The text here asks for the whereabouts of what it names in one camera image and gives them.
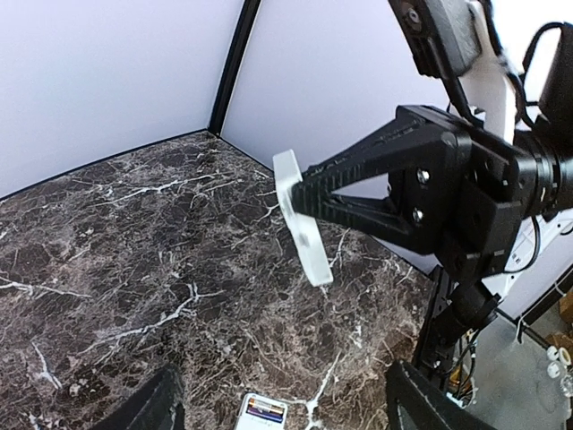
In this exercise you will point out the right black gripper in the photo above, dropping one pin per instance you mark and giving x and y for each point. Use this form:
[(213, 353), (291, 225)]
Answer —
[(461, 193)]

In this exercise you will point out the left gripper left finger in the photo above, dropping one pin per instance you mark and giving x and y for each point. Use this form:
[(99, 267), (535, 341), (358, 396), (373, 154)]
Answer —
[(158, 404)]

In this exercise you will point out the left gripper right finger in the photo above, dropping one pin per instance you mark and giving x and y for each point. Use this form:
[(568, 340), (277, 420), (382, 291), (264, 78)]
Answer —
[(413, 403)]

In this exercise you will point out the white remote control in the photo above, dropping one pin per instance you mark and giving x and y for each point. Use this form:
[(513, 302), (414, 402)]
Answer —
[(249, 422)]

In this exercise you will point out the white battery cover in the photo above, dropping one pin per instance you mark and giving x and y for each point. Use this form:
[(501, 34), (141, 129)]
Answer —
[(303, 229)]

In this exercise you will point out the copper top battery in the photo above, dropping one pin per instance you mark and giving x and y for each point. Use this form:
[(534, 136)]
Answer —
[(261, 404)]

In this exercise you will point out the purple battery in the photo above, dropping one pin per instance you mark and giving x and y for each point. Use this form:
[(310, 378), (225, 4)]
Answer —
[(272, 415)]

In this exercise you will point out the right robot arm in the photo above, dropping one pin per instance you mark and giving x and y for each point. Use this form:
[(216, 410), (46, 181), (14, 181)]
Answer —
[(550, 142)]

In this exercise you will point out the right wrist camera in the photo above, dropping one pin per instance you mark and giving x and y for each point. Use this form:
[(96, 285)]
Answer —
[(456, 42)]

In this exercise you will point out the right black frame post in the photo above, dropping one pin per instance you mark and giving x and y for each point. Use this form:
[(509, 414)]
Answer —
[(235, 55)]

